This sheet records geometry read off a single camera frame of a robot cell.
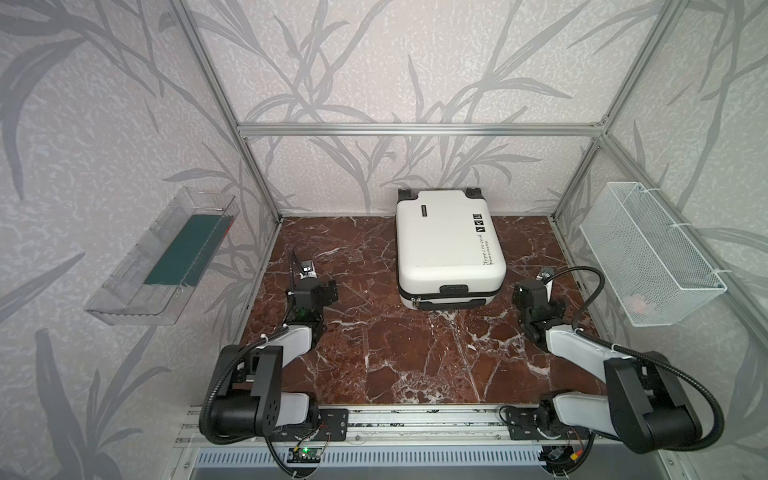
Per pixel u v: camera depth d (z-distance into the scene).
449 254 0.83
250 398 0.43
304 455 0.71
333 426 0.73
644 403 0.42
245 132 0.94
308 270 0.78
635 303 0.72
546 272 0.77
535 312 0.69
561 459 0.74
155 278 0.65
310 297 0.68
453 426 0.75
